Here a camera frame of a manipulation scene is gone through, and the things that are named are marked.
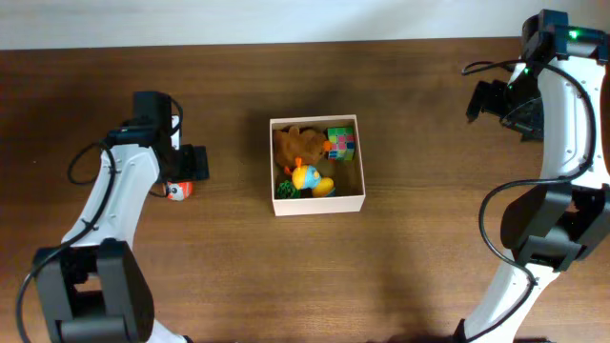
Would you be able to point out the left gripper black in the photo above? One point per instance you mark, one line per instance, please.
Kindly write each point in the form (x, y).
(198, 165)

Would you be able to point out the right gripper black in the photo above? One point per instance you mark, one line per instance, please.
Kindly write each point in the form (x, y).
(493, 92)

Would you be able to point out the orange and grey ball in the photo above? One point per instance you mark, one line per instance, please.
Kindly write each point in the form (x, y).
(179, 191)

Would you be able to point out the brown plush animal toy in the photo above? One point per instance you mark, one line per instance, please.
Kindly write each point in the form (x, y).
(309, 145)

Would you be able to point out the multicolour puzzle cube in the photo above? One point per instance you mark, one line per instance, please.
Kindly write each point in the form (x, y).
(342, 143)

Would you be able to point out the green round disc toy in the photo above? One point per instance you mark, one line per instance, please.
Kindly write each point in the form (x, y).
(287, 190)

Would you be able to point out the orange and blue duck toy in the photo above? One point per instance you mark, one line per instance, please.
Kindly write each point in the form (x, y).
(307, 177)

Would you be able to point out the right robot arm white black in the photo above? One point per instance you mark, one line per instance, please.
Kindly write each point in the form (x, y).
(552, 96)

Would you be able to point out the pink open cardboard box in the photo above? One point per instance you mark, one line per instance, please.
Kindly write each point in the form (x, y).
(350, 189)

